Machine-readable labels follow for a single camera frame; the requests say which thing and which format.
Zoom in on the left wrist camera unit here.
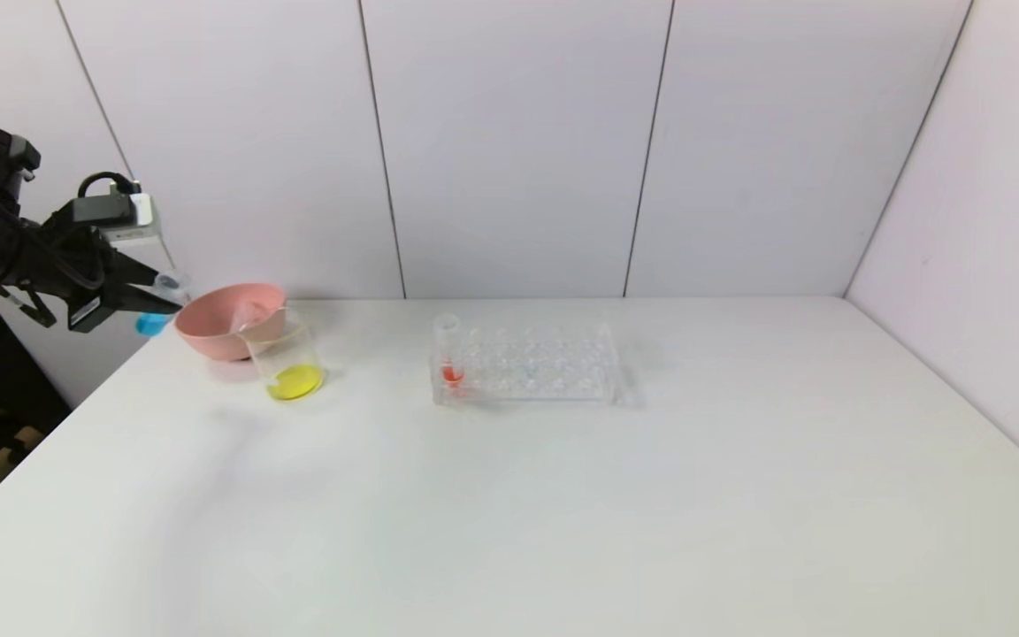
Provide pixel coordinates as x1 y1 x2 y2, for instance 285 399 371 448
72 173 162 244

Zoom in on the clear acrylic test tube rack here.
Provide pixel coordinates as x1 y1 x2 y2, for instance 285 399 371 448
429 320 619 407

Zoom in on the test tube with red pigment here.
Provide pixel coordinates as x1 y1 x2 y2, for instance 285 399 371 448
434 313 467 389

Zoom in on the clear glass beaker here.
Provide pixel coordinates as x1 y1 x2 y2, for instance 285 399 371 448
241 307 327 402

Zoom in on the test tube with blue pigment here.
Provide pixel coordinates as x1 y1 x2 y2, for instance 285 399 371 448
135 270 193 338

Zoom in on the thin black camera cable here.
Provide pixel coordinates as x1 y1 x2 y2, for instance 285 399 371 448
76 172 141 200

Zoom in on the pink bowl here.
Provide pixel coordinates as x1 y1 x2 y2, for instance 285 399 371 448
175 283 289 363

